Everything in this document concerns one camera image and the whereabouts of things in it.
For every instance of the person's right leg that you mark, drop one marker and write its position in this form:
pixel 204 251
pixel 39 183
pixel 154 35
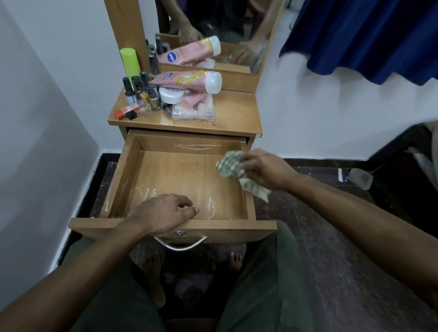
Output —
pixel 267 284

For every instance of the wooden drawer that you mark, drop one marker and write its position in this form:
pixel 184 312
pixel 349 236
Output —
pixel 181 178

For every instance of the wooden dressing table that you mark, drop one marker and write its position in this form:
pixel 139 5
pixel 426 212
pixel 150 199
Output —
pixel 236 109

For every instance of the clear plastic cosmetics box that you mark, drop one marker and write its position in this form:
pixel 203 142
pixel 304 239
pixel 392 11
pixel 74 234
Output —
pixel 196 111

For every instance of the person's right hand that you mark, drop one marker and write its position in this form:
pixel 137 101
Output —
pixel 270 169

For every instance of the blue curtain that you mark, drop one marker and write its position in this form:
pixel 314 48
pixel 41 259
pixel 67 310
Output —
pixel 369 34

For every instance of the person's left thumb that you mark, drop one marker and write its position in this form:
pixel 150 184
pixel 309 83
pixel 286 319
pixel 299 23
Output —
pixel 191 213

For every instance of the clear black-capped nail polish bottle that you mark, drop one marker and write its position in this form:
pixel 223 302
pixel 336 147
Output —
pixel 129 92

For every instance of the red lipstick tube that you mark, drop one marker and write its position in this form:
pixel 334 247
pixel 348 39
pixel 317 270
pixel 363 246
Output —
pixel 126 111

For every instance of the green checked cloth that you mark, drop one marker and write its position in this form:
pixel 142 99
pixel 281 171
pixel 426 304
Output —
pixel 232 166

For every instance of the person's right foot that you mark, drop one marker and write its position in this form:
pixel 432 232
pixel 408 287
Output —
pixel 235 261

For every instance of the dark black-capped nail polish bottle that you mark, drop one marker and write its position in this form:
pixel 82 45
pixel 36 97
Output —
pixel 145 80
pixel 137 84

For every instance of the person's left forearm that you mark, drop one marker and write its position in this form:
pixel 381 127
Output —
pixel 65 277

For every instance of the green spray can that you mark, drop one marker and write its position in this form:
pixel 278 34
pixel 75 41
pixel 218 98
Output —
pixel 130 63

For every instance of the person's left leg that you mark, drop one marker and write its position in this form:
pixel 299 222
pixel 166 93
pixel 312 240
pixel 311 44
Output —
pixel 119 294

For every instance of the white paper scrap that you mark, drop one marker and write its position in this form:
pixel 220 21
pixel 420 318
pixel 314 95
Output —
pixel 340 174

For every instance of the person's foot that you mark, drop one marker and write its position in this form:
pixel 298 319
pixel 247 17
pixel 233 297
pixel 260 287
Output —
pixel 154 277
pixel 235 261

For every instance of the grey plastic piece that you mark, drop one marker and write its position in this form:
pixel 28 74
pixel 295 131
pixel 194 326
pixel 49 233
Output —
pixel 360 178

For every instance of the dark wooden furniture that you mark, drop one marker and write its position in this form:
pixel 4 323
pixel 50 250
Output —
pixel 407 171

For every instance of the person's left foot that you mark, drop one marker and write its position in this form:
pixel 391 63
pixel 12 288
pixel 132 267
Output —
pixel 154 277

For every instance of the small black cosmetic case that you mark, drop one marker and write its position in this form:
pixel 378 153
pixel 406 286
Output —
pixel 136 113

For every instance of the person's right fingers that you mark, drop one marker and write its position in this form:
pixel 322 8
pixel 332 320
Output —
pixel 248 164

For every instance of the person's leg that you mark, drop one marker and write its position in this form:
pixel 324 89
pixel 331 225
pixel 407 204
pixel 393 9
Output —
pixel 119 294
pixel 267 284

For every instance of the mirror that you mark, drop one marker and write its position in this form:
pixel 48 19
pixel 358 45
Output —
pixel 222 20

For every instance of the person's left hand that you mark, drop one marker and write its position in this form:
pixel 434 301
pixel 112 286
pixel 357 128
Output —
pixel 155 215

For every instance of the person's right forearm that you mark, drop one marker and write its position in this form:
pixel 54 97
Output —
pixel 369 229

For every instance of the pink lotion tube white cap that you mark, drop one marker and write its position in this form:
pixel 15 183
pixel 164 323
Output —
pixel 188 80

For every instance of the small pink tube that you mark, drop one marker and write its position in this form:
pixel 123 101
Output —
pixel 191 99

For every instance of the golden black-capped nail polish bottle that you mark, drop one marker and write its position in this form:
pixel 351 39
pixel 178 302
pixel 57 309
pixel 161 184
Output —
pixel 153 99

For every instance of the white cream jar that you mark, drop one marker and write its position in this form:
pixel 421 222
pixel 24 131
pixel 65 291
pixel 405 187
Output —
pixel 171 95

